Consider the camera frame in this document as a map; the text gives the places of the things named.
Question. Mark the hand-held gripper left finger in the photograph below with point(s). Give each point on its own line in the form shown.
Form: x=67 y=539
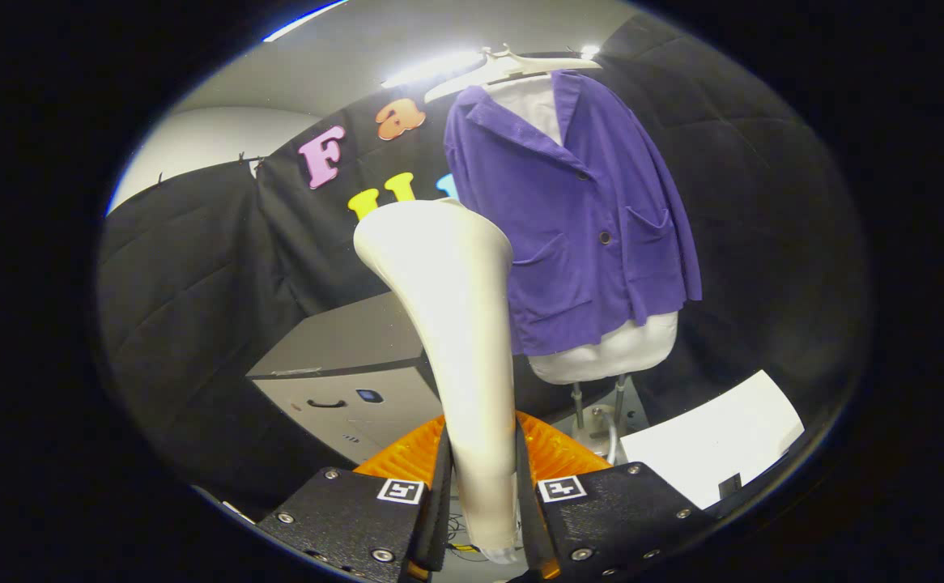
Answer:
x=441 y=518

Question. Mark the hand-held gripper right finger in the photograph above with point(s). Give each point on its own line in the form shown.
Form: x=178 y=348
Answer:
x=525 y=518

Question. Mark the white garment steamer head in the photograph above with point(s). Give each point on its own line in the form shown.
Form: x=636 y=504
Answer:
x=456 y=308

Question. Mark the purple button jacket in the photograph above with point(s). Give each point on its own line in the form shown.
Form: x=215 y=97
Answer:
x=553 y=210

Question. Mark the white padded garment form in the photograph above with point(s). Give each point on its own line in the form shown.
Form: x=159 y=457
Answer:
x=610 y=352

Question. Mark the white paper sheet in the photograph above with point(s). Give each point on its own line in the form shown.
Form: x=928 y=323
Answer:
x=707 y=445

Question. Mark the grey cabinet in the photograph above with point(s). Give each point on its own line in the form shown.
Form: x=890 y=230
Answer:
x=342 y=348

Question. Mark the black backdrop cloth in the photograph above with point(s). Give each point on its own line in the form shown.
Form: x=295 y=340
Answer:
x=763 y=243

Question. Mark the long ceiling light strip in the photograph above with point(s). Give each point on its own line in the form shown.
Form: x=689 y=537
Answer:
x=431 y=69

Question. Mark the white plastic hanger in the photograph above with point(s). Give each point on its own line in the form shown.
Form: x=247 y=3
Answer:
x=504 y=69

